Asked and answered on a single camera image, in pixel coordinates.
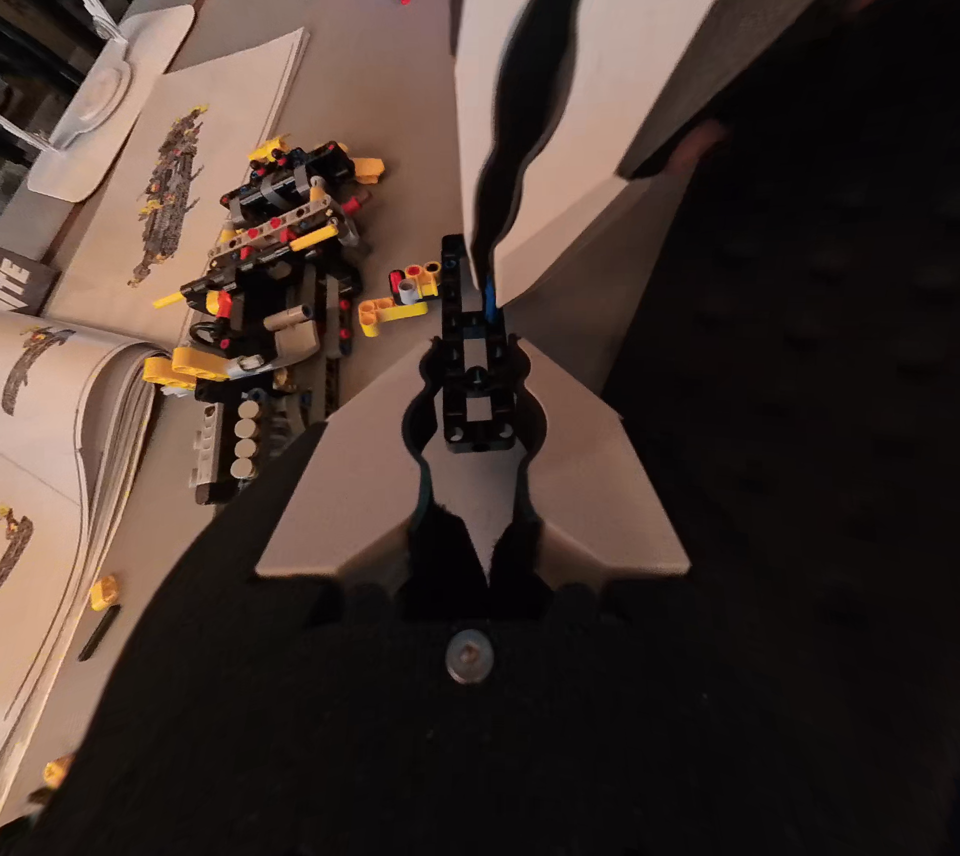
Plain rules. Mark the wooden white document stand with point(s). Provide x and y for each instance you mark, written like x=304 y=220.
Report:
x=112 y=83

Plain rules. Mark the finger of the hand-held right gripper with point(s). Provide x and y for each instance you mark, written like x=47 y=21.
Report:
x=637 y=46
x=487 y=8

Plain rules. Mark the partly built lego chassis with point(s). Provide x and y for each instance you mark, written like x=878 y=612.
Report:
x=262 y=286

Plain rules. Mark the black mesh-back office chair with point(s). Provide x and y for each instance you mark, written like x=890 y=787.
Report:
x=787 y=421

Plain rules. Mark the black lego frame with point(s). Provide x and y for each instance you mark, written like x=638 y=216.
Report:
x=450 y=346

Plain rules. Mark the lego set box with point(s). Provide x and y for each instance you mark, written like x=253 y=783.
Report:
x=26 y=278

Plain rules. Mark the open instruction booklet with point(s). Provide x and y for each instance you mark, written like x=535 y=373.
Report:
x=225 y=121

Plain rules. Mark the yellow lego connector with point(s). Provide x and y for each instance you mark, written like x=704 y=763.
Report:
x=105 y=592

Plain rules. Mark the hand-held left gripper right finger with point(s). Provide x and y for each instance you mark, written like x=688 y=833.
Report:
x=607 y=503

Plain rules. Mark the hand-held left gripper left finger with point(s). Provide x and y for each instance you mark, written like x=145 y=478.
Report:
x=345 y=503

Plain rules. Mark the small yellow lego assembly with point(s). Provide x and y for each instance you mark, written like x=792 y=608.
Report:
x=382 y=312

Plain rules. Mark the yellow lego beam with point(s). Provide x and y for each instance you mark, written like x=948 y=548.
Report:
x=56 y=771

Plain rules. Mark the black lego axle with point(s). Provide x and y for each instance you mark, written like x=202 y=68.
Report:
x=99 y=631

